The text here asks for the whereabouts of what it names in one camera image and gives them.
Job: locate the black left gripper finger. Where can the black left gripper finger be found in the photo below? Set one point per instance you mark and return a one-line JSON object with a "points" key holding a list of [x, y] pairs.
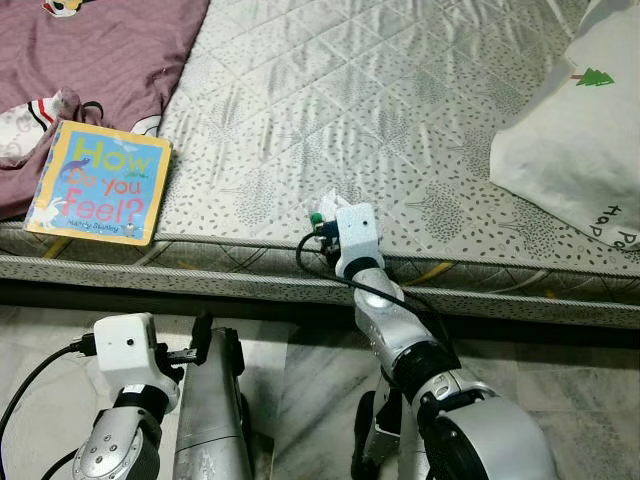
{"points": [[203, 338]]}

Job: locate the white wrapper with green dot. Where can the white wrapper with green dot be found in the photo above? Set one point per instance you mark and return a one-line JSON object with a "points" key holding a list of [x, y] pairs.
{"points": [[333, 203]]}

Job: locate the blue yellow children's book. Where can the blue yellow children's book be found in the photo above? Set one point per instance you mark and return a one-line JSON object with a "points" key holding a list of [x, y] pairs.
{"points": [[100, 185]]}

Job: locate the dark bed base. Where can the dark bed base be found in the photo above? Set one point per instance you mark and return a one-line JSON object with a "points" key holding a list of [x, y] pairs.
{"points": [[250, 312]]}

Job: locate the silver robot leg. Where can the silver robot leg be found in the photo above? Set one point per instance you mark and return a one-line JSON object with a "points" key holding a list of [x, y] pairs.
{"points": [[210, 420]]}

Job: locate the grey quilted mattress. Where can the grey quilted mattress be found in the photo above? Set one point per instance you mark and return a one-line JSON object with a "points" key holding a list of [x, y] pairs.
{"points": [[350, 100]]}

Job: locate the white pillow with tree print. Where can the white pillow with tree print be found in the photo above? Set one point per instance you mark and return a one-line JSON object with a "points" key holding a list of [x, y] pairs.
{"points": [[580, 150]]}

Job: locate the purple cartoon print blanket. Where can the purple cartoon print blanket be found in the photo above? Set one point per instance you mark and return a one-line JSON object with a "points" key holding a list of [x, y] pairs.
{"points": [[110, 50]]}

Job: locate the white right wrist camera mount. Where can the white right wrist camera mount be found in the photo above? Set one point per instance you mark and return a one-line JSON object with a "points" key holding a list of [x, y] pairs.
{"points": [[360, 230]]}

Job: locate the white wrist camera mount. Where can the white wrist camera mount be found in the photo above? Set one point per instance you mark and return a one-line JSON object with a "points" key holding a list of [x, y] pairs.
{"points": [[125, 345], [360, 230]]}

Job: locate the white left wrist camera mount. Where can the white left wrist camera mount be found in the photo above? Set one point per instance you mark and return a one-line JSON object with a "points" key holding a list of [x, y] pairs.
{"points": [[125, 345]]}

